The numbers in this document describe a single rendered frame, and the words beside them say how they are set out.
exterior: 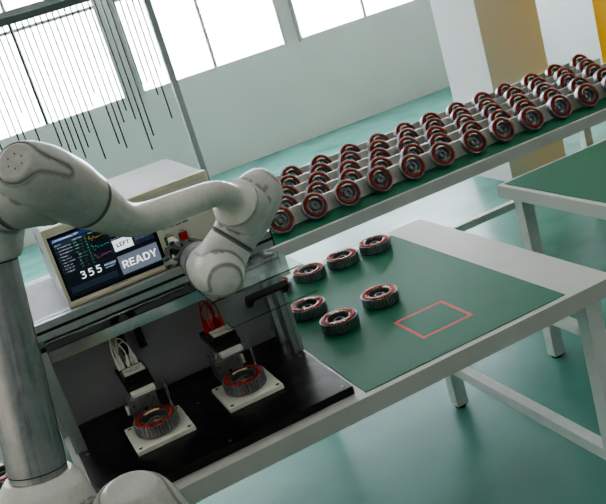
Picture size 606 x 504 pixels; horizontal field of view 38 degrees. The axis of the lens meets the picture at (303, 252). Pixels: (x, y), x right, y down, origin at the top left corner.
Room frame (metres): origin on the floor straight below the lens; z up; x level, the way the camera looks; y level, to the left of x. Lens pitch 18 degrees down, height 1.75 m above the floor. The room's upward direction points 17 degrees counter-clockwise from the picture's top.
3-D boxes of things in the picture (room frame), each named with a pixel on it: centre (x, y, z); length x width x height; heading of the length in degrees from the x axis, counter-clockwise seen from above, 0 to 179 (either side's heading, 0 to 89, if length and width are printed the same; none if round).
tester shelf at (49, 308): (2.33, 0.46, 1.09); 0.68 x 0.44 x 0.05; 109
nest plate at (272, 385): (2.07, 0.24, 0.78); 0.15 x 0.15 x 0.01; 19
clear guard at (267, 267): (2.10, 0.16, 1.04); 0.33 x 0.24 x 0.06; 19
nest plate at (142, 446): (1.99, 0.47, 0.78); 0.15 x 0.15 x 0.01; 19
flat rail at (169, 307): (2.12, 0.39, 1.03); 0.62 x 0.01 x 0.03; 109
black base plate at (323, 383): (2.04, 0.36, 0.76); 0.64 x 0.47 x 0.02; 109
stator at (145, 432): (1.99, 0.47, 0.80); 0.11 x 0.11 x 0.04
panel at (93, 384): (2.27, 0.44, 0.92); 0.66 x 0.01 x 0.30; 109
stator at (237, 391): (2.07, 0.24, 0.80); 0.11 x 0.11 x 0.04
